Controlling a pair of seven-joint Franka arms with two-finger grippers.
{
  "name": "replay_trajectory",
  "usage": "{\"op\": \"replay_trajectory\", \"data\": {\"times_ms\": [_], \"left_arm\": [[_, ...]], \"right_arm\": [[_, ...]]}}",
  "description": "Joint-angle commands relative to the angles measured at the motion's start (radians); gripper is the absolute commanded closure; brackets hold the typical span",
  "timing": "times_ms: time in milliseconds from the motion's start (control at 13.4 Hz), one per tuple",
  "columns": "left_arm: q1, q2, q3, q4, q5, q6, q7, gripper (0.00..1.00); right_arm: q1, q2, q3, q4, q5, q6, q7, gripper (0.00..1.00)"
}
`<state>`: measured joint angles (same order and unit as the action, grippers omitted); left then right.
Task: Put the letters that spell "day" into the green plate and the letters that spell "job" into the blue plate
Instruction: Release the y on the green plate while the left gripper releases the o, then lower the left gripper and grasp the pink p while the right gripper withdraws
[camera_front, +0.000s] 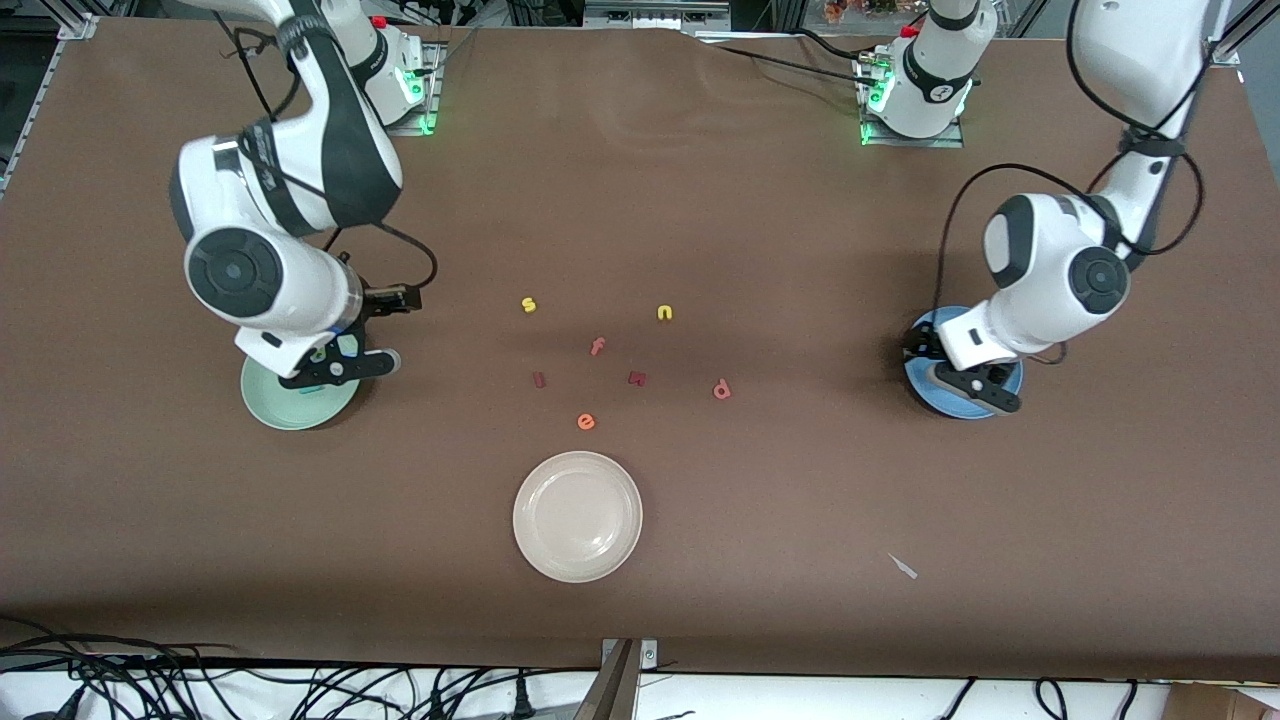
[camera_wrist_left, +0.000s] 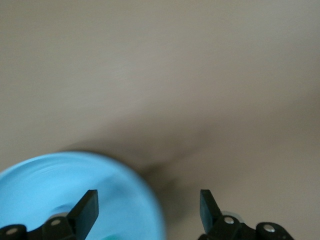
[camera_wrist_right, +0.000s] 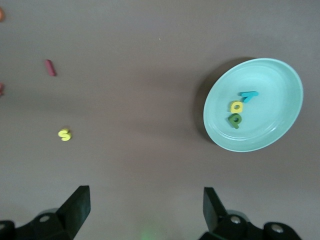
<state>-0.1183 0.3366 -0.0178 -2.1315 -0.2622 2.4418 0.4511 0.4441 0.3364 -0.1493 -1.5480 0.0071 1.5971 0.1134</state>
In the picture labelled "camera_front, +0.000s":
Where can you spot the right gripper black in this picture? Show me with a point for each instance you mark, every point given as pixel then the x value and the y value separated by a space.
pixel 373 301

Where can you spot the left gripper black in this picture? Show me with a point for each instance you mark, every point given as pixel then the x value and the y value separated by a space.
pixel 921 343

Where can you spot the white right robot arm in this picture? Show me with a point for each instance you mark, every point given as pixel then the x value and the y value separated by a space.
pixel 280 290

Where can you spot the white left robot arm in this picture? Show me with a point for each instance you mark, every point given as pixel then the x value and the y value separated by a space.
pixel 1040 270

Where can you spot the blue plate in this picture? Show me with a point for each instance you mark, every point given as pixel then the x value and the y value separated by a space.
pixel 922 385

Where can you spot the green plate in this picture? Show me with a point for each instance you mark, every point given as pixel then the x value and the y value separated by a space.
pixel 270 405

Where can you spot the pink foam letter p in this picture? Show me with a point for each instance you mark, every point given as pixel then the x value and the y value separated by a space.
pixel 722 389

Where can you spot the small white paper scrap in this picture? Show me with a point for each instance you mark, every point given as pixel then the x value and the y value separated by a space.
pixel 903 567

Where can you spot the brown table cover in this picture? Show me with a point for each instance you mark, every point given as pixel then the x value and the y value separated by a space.
pixel 700 200

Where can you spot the beige plate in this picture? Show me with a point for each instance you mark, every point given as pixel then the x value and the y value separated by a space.
pixel 577 516

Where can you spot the orange decorative object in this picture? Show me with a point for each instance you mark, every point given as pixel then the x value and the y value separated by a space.
pixel 860 8

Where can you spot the grey power strip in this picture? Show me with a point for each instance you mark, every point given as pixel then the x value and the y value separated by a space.
pixel 650 14

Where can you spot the black power plug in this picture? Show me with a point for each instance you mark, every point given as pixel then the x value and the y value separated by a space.
pixel 520 697
pixel 436 704

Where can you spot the grey metal beam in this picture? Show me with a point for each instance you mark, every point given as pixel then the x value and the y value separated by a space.
pixel 612 695

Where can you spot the cardboard box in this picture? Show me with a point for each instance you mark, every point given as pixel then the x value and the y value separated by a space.
pixel 1220 703

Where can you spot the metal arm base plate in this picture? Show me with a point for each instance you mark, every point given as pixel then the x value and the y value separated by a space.
pixel 434 100
pixel 900 142

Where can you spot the silver metal bracket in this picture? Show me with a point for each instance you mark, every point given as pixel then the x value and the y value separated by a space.
pixel 648 650

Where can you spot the aluminium frame rail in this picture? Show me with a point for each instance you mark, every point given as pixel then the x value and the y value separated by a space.
pixel 1222 50
pixel 40 100

